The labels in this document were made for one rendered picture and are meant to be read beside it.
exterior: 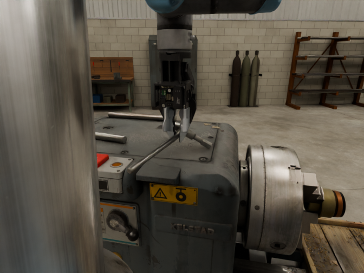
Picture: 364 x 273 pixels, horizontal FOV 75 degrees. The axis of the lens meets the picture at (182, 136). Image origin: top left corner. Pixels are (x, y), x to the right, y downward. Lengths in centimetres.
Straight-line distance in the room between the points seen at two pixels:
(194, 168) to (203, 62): 680
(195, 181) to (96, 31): 706
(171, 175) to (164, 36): 28
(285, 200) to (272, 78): 734
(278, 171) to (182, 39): 40
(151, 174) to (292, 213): 36
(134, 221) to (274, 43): 748
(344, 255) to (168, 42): 84
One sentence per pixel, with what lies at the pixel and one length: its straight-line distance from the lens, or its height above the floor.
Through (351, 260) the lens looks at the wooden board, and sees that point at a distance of 99.
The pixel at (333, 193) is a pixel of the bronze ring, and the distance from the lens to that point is 82.
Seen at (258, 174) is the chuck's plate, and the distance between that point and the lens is 65.
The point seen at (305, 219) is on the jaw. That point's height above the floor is 104.
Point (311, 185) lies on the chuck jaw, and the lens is 70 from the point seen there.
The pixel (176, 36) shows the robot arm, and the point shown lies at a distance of 52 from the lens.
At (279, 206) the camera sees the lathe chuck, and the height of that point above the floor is 114.
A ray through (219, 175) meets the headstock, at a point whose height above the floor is 125.
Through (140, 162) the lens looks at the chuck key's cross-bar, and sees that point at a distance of 46.
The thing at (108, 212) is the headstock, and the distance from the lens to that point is 66.
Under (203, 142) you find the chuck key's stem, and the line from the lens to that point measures 63.
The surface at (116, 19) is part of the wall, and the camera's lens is 737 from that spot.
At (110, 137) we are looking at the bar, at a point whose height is 127.
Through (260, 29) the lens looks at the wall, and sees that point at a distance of 772.
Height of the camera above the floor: 150
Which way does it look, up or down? 19 degrees down
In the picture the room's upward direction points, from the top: straight up
